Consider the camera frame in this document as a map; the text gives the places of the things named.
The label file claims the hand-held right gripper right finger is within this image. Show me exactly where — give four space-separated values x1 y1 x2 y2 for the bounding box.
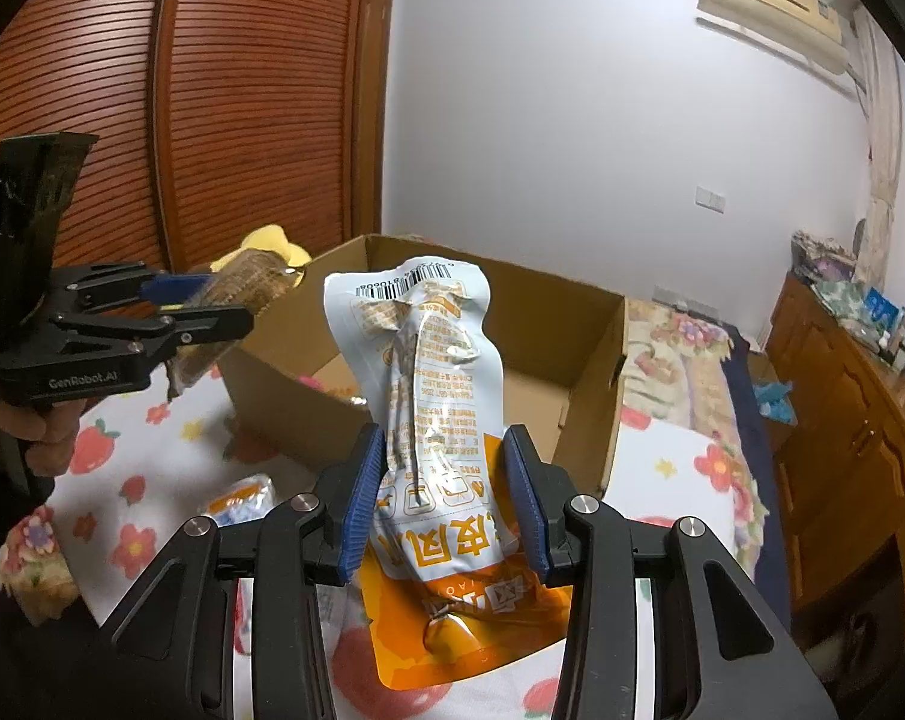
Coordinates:
501 424 836 720

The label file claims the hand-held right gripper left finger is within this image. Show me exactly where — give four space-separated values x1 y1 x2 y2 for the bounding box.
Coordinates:
96 424 386 720

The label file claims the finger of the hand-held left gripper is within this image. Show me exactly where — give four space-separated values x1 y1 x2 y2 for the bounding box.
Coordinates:
51 262 212 316
51 305 257 372

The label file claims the brown biscuit packet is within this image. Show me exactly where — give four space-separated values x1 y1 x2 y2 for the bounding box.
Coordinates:
166 251 292 402

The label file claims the light blue orange snack pouch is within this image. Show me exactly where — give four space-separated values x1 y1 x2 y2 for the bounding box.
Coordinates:
323 256 574 691

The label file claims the cardboard box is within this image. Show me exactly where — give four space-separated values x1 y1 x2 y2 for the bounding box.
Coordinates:
216 234 628 500

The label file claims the person's left hand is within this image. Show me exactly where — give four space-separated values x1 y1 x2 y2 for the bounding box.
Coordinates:
0 394 86 481

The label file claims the yellow plush toy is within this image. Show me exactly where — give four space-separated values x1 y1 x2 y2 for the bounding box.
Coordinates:
156 225 313 357

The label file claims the clear orange blue snack packet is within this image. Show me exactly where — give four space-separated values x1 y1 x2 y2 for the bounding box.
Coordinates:
201 471 277 530

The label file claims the white flower-print bedsheet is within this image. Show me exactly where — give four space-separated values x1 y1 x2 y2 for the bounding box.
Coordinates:
0 367 746 720

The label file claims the floral quilt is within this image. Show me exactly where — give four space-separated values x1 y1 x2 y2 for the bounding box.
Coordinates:
621 298 769 563

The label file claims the wooden louvred wardrobe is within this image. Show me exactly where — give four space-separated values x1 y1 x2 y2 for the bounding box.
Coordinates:
0 0 374 421

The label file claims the dark blue blanket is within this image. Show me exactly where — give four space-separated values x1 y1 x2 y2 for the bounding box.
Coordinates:
715 319 791 616

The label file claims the blue cloth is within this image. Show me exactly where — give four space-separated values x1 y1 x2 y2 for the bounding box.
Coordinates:
753 381 796 422

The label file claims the wooden door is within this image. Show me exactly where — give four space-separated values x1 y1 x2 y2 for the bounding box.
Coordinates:
362 0 397 237

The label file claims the wooden sideboard cabinet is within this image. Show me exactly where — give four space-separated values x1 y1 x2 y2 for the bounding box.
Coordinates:
763 270 905 616

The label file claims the green patterned cloth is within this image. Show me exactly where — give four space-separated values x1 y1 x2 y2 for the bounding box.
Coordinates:
813 277 874 331

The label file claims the pile of floral bags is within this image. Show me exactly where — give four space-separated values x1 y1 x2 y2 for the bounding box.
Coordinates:
792 231 859 278

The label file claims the blue carton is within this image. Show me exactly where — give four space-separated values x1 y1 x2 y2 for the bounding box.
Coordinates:
865 289 905 331

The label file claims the patterned cream curtain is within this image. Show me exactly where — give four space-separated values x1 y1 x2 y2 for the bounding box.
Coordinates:
850 7 904 293

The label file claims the wall air conditioner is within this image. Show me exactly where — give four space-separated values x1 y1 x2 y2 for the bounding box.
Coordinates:
696 0 851 76

